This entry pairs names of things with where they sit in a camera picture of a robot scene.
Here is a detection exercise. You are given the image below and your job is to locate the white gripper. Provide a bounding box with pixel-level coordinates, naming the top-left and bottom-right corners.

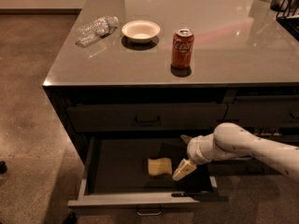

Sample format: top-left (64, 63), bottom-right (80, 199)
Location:
top-left (172, 134), bottom-right (214, 181)

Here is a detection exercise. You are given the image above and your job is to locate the yellow sponge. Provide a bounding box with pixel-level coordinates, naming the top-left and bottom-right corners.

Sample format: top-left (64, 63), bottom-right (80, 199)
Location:
top-left (148, 158), bottom-right (172, 175)

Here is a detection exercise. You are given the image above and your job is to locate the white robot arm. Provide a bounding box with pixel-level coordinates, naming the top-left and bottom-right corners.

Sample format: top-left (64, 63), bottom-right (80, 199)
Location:
top-left (172, 122), bottom-right (299, 181)

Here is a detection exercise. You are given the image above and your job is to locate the grey right bottom drawer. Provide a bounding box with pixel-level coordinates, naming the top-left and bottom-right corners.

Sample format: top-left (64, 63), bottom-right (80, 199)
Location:
top-left (207, 158), bottom-right (279, 175)

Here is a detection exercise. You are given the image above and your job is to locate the open grey middle drawer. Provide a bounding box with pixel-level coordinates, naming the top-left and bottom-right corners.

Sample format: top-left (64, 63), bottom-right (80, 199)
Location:
top-left (68, 137), bottom-right (228, 216)

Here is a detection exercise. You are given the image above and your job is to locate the grey right top drawer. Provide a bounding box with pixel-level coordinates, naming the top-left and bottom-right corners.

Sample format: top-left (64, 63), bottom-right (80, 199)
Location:
top-left (224, 95), bottom-right (299, 128)

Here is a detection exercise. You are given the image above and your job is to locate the closed grey top drawer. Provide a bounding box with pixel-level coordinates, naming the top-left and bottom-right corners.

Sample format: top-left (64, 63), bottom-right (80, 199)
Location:
top-left (66, 103), bottom-right (227, 133)

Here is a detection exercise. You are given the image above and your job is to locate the red cola can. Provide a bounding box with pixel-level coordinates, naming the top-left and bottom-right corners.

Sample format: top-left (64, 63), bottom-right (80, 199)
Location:
top-left (171, 28), bottom-right (194, 69)

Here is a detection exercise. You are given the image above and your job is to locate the white paper bowl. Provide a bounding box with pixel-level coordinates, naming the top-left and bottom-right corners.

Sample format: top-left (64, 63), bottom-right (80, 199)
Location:
top-left (121, 21), bottom-right (161, 44)

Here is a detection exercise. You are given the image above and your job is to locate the black object at bottom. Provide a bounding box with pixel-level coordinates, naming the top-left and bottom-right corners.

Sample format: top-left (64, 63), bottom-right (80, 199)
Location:
top-left (62, 212), bottom-right (78, 224)

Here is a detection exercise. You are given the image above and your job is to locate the clear plastic water bottle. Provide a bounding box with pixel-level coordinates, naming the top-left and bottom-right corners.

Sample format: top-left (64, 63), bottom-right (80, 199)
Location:
top-left (76, 16), bottom-right (119, 40)

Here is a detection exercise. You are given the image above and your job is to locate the black object on floor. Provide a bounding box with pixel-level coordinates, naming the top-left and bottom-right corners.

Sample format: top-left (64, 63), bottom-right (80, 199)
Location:
top-left (0, 161), bottom-right (7, 175)

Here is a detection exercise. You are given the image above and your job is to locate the metal drawer handle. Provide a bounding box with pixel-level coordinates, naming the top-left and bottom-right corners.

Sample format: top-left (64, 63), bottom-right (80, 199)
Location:
top-left (136, 208), bottom-right (162, 217)

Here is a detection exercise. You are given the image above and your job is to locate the black wire rack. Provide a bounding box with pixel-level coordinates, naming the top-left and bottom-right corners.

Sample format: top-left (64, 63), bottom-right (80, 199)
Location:
top-left (270, 0), bottom-right (299, 41)

